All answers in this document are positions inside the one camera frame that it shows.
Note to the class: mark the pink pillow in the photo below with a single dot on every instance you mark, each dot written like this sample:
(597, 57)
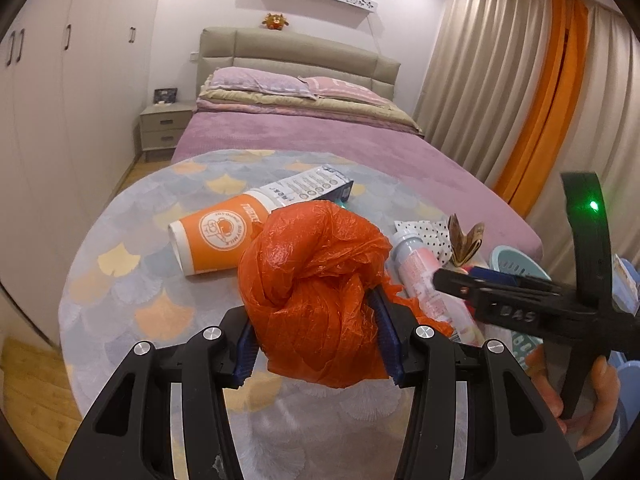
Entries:
(345, 90)

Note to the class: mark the person's right hand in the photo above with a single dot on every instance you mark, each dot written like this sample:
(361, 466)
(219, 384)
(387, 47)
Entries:
(547, 380)

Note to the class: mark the orange plush toy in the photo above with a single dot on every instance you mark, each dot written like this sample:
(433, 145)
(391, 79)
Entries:
(273, 21)

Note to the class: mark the polka dot paper napkin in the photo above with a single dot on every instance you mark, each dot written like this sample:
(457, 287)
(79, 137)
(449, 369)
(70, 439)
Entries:
(430, 235)

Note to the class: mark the orange curtain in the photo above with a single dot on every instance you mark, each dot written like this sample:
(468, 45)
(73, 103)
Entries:
(555, 90)

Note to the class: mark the brown folded paper wrapper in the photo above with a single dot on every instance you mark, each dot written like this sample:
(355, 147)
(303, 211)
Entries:
(462, 247)

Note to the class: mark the purple pillow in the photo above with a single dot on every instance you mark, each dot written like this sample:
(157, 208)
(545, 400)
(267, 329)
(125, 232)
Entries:
(255, 82)

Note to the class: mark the grey nightstand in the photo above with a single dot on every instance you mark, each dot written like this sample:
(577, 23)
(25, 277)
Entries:
(162, 127)

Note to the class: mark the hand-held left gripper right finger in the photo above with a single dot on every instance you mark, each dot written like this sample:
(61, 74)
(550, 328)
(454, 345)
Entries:
(392, 350)

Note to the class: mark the light blue plastic basket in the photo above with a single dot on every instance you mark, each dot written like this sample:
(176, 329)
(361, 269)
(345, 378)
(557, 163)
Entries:
(520, 260)

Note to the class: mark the small black picture frame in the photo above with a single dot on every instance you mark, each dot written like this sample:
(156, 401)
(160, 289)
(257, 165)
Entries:
(165, 96)

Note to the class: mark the bed with purple cover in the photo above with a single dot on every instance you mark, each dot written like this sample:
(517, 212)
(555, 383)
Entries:
(300, 135)

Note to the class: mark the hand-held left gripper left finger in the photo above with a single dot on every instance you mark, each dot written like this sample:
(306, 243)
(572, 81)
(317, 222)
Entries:
(245, 355)

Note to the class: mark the white milk carton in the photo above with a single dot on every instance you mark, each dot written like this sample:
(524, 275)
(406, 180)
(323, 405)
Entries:
(310, 182)

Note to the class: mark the beige curtain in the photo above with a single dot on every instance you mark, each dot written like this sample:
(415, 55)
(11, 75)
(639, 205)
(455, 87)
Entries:
(615, 110)
(475, 70)

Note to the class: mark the orange paper cup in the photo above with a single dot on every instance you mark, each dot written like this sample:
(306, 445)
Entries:
(220, 232)

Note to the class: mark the white wardrobe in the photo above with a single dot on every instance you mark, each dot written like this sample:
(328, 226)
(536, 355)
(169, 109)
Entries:
(75, 110)

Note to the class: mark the beige padded headboard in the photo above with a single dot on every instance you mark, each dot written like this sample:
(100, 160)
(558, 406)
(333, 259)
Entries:
(310, 50)

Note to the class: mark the folded beige blanket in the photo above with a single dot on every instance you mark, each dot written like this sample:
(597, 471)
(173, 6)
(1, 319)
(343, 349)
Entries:
(325, 107)

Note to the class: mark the orange plastic bag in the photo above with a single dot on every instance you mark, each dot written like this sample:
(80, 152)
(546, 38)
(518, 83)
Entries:
(310, 285)

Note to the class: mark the pink white spray bottle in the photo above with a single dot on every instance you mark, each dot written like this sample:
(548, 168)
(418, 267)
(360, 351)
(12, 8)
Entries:
(417, 270)

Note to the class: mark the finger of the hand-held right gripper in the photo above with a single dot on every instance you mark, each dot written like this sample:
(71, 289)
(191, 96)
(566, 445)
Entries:
(455, 285)
(487, 274)

